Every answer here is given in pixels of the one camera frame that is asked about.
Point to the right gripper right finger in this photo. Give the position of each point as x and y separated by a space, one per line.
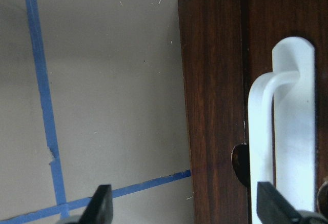
272 207

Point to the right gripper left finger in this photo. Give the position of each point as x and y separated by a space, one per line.
98 210

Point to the white drawer handle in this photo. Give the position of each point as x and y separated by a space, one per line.
281 121

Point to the dark wooden drawer box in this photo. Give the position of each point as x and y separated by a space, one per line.
226 45

